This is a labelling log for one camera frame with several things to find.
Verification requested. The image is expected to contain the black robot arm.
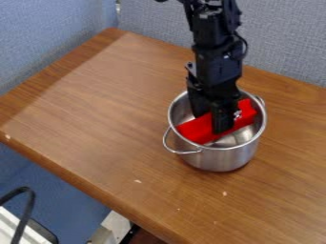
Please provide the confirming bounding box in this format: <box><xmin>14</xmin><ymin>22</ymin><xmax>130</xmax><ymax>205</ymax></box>
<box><xmin>178</xmin><ymin>0</ymin><xmax>249</xmax><ymax>133</ymax></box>

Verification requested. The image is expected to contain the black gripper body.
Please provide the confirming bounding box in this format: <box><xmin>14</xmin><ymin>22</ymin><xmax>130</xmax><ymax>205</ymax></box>
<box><xmin>186</xmin><ymin>49</ymin><xmax>242</xmax><ymax>101</ymax></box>

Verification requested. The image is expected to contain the white furniture piece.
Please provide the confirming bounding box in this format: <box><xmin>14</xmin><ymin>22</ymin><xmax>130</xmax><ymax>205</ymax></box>
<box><xmin>0</xmin><ymin>206</ymin><xmax>52</xmax><ymax>244</ymax></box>

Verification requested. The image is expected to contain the white table leg base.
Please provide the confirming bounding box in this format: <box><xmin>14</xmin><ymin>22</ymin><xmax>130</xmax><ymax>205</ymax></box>
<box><xmin>87</xmin><ymin>211</ymin><xmax>131</xmax><ymax>244</ymax></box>

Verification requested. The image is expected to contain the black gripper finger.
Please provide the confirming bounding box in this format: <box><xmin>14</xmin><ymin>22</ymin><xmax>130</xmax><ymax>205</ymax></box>
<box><xmin>187</xmin><ymin>86</ymin><xmax>210</xmax><ymax>117</ymax></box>
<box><xmin>210</xmin><ymin>97</ymin><xmax>240</xmax><ymax>134</ymax></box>

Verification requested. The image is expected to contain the red rectangular block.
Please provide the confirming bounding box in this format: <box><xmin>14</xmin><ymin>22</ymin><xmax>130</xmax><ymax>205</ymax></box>
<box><xmin>177</xmin><ymin>98</ymin><xmax>258</xmax><ymax>144</ymax></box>

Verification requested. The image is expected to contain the black cable loop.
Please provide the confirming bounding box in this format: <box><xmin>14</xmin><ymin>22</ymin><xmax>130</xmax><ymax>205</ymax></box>
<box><xmin>0</xmin><ymin>186</ymin><xmax>38</xmax><ymax>244</ymax></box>

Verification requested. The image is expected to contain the stainless steel pot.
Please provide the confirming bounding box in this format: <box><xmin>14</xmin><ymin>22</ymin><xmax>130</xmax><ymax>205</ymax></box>
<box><xmin>162</xmin><ymin>91</ymin><xmax>268</xmax><ymax>173</ymax></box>

